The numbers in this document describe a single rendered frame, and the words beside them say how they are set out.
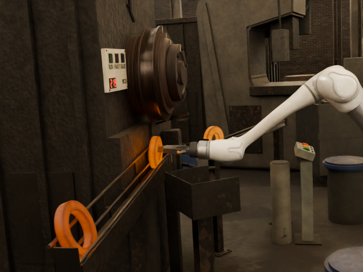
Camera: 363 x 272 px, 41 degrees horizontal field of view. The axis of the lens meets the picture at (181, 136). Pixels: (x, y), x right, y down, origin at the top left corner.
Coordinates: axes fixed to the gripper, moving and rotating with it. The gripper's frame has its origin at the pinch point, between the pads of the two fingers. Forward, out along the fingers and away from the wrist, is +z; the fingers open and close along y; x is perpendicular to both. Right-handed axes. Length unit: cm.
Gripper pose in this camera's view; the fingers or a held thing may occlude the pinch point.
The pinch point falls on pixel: (156, 148)
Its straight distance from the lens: 232.9
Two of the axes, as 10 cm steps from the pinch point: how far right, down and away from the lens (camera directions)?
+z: -9.8, -0.2, 1.9
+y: 1.9, -1.6, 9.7
